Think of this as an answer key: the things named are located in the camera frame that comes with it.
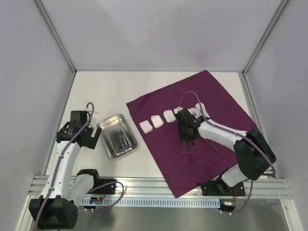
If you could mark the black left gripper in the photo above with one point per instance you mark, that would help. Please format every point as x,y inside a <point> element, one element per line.
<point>90,141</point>

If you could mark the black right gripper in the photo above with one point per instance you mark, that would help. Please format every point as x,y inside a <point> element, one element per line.
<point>186,134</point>

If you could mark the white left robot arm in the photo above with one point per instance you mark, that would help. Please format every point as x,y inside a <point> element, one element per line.
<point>57,205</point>

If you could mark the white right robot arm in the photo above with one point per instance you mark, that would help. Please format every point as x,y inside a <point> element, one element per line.
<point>254,155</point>

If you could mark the packaged blade pouch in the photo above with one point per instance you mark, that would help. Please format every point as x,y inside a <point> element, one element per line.
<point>194,112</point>
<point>202,110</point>

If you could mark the stainless steel tray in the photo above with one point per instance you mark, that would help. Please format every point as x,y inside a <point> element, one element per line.
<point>117,137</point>

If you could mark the purple cloth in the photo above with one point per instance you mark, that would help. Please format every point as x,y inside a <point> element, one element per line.
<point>183,172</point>

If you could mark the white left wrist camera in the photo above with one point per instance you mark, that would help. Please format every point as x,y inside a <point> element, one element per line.
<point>93,121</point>

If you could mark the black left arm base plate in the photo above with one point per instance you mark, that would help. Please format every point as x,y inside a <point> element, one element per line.
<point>106,187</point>

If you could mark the aluminium front rail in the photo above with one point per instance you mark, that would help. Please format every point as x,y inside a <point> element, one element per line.
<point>157,187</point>

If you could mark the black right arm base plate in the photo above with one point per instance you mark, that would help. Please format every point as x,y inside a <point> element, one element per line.
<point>218,187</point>

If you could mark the white slotted cable duct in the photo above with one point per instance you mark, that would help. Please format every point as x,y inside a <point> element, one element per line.
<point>153,202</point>

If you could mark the aluminium left frame post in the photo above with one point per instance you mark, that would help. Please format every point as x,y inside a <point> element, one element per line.
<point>49,24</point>

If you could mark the aluminium frame post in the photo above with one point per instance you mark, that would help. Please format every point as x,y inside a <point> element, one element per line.
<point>49,24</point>
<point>265,36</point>

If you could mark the aluminium right frame post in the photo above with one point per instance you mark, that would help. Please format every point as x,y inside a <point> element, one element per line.
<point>265,36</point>

